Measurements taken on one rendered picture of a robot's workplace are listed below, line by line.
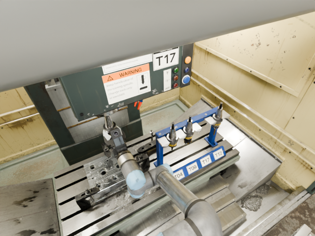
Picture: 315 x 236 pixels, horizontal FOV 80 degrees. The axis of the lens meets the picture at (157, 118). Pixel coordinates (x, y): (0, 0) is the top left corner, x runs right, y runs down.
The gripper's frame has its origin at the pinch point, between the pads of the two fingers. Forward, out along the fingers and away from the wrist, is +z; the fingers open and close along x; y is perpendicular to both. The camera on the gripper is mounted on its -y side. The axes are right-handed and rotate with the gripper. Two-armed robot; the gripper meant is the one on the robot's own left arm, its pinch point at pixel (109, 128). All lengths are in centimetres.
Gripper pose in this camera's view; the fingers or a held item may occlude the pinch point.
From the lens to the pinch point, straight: 101.8
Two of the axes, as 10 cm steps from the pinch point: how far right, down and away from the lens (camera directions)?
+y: 0.3, 7.4, 6.7
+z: -4.8, -5.8, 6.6
